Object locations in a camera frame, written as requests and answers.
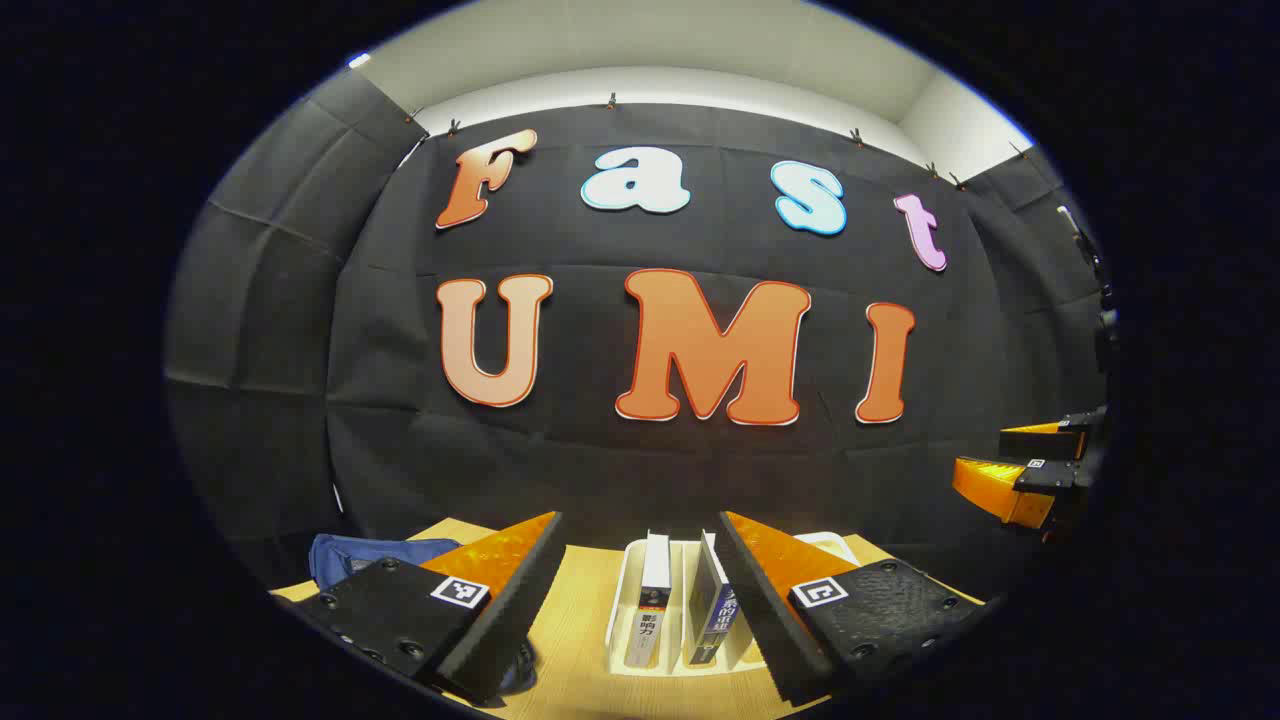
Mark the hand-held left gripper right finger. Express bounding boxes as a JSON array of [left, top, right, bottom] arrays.
[[718, 510, 986, 706]]

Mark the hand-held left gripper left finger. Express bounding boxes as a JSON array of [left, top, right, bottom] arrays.
[[290, 512, 567, 706]]

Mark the blue cover book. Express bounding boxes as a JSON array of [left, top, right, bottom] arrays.
[[684, 532, 743, 667]]

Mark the white bookshelf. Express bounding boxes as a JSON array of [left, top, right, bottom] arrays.
[[605, 532, 861, 677]]

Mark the portrait cover book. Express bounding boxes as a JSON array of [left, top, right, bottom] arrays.
[[624, 532, 672, 669]]

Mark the blue schoolbag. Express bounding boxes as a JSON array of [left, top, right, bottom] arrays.
[[308, 533, 541, 698]]

